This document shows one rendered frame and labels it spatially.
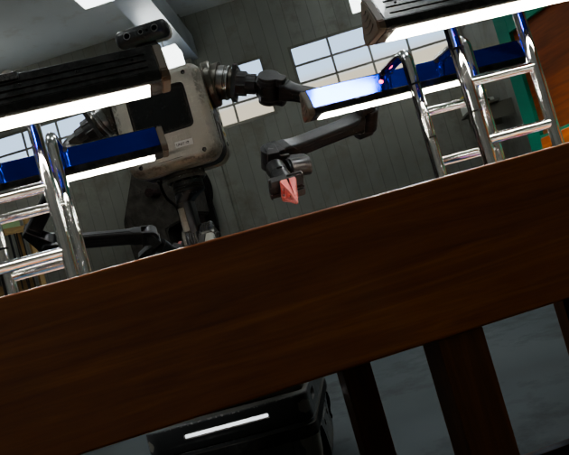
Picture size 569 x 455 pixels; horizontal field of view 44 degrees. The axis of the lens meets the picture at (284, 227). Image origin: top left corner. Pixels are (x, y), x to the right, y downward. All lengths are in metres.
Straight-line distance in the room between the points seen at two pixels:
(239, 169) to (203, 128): 9.25
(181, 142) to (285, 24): 9.69
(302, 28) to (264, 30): 0.62
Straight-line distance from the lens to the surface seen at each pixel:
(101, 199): 12.17
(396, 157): 11.53
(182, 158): 2.39
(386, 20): 1.23
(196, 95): 2.41
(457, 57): 1.47
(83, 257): 1.52
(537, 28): 2.28
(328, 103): 1.75
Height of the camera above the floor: 0.72
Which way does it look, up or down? 3 degrees up
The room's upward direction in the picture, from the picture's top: 16 degrees counter-clockwise
